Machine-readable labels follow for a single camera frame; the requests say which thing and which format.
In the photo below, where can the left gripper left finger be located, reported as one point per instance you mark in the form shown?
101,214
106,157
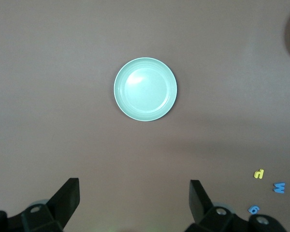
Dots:
60,203

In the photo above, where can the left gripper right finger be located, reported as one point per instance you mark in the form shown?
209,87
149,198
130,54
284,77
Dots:
203,205

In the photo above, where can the green round plate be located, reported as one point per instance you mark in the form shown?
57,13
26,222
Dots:
145,89

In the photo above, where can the blue foam letter W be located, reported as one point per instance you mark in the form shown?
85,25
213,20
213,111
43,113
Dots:
279,188

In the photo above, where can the blue foam letter g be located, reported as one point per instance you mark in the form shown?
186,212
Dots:
253,209

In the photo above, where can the yellow lowercase foam letter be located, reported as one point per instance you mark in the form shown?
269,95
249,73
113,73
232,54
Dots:
258,174

